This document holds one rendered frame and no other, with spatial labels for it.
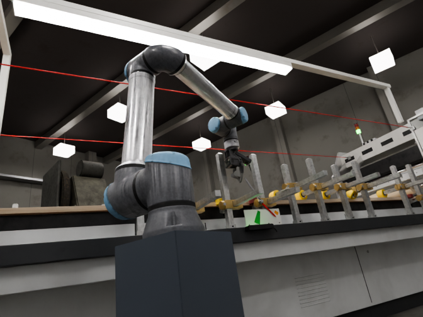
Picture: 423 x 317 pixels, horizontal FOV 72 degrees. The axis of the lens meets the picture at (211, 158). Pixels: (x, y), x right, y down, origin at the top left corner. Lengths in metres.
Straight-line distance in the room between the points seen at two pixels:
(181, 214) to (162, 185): 0.11
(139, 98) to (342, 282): 1.91
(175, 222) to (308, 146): 8.66
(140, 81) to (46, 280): 0.90
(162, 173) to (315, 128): 8.71
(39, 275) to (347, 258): 2.02
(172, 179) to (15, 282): 0.82
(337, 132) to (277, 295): 7.55
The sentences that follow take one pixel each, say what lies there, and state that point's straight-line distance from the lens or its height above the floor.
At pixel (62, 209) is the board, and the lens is 1.65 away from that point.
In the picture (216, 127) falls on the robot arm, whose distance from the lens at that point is 1.65.
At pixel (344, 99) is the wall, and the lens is 9.53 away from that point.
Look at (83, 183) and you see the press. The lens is 6.44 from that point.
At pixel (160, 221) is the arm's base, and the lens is 0.85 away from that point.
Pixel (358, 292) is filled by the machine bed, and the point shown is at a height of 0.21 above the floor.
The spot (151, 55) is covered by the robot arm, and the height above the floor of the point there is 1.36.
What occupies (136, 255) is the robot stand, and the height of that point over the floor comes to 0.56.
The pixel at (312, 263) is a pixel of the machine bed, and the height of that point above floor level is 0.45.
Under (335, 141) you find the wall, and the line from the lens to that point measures 9.17.
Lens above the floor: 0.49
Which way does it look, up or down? 21 degrees up
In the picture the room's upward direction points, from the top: 9 degrees counter-clockwise
